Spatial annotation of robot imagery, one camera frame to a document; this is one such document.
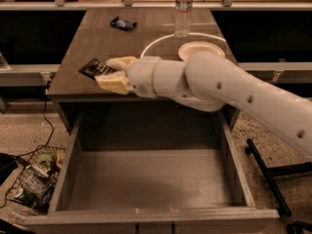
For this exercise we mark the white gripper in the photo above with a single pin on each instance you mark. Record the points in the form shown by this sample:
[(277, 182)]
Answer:
[(140, 76)]

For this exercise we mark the white paper bowl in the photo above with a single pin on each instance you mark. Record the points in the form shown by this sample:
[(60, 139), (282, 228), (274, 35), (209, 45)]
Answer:
[(189, 49)]

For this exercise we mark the dark blue snack packet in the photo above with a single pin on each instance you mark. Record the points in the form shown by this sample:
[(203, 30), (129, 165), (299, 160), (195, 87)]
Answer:
[(123, 24)]

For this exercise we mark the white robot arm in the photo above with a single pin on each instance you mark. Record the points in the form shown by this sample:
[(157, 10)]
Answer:
[(207, 81)]

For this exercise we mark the black rxbar chocolate wrapper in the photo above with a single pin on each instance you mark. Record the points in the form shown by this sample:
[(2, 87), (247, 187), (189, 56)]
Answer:
[(94, 68)]

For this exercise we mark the wire basket with snacks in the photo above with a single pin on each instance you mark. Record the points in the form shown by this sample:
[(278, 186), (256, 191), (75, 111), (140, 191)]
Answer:
[(35, 184)]

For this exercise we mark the clear plastic water bottle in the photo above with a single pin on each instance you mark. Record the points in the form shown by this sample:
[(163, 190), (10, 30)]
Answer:
[(183, 13)]

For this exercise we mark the open grey top drawer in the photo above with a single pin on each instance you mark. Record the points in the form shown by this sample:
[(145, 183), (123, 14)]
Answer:
[(150, 167)]

